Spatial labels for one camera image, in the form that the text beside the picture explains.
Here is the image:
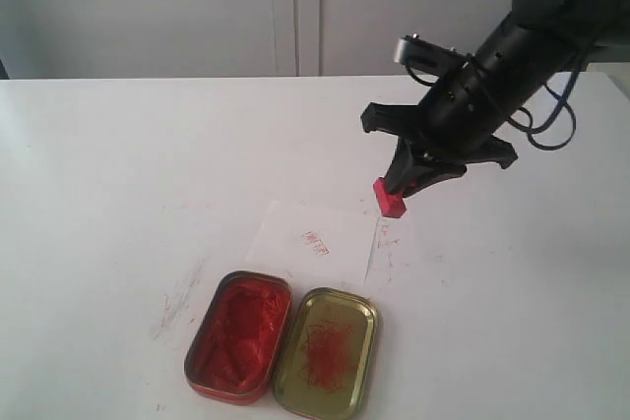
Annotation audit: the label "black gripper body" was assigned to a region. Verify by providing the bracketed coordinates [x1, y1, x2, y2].
[360, 53, 518, 168]

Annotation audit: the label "red stamp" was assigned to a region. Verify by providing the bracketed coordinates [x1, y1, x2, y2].
[373, 177, 407, 218]

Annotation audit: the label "red ink pad tin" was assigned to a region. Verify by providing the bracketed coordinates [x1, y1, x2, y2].
[183, 270, 292, 405]

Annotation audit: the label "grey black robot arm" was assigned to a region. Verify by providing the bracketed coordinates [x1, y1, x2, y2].
[361, 0, 629, 212]

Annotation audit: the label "white paper sheet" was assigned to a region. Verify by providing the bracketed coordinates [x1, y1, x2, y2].
[246, 201, 377, 285]

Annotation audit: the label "gold tin lid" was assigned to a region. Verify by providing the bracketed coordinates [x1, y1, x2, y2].
[273, 287, 380, 419]

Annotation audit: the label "white cabinet doors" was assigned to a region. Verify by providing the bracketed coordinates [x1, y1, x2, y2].
[1, 0, 511, 79]

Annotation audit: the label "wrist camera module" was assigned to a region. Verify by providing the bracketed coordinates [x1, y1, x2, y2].
[394, 35, 467, 77]

